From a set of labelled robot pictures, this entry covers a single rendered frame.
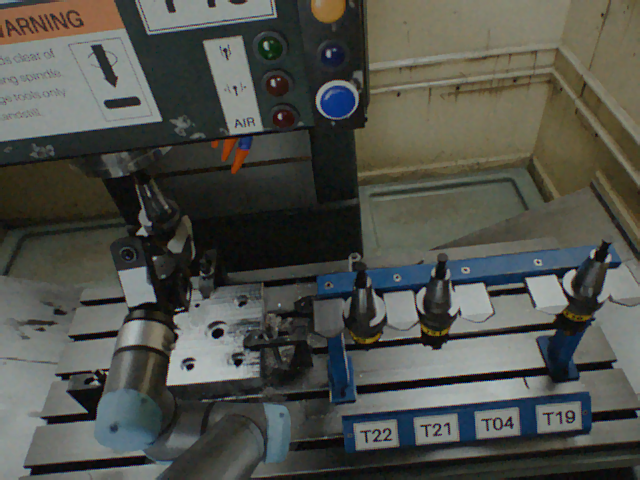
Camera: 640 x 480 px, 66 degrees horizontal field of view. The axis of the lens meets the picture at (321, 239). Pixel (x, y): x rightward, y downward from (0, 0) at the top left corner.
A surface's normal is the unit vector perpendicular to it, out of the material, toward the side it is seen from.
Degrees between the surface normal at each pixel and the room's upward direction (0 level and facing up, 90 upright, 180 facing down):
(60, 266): 0
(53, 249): 0
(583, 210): 24
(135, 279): 59
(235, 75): 90
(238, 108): 90
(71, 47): 90
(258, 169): 91
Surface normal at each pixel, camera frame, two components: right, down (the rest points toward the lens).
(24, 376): 0.30, -0.67
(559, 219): -0.51, -0.57
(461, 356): -0.11, -0.68
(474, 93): 0.05, 0.73
